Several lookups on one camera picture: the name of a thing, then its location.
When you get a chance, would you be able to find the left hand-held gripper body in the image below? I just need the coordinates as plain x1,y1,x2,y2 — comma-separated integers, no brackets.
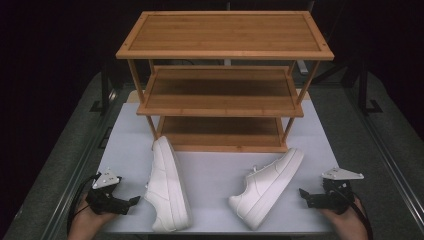
85,167,132,216

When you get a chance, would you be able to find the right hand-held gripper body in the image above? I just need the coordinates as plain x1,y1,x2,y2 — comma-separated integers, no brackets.
306,167,365,215

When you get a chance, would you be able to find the white sneaker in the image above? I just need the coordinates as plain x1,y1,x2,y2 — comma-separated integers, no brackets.
228,147,305,232
144,135,194,233

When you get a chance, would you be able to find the wooden three-tier shoe rack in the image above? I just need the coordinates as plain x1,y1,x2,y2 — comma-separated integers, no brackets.
115,10,335,154

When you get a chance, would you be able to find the person's right hand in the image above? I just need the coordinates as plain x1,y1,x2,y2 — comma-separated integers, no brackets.
319,197,370,240

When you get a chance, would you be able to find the person's left hand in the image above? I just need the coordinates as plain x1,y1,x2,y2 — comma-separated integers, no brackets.
67,199,118,240

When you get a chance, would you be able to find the white stand foot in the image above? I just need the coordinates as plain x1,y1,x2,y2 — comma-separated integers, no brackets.
296,59,310,75

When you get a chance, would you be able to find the black cable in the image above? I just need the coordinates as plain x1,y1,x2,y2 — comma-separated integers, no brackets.
66,172,102,235
335,189,375,240

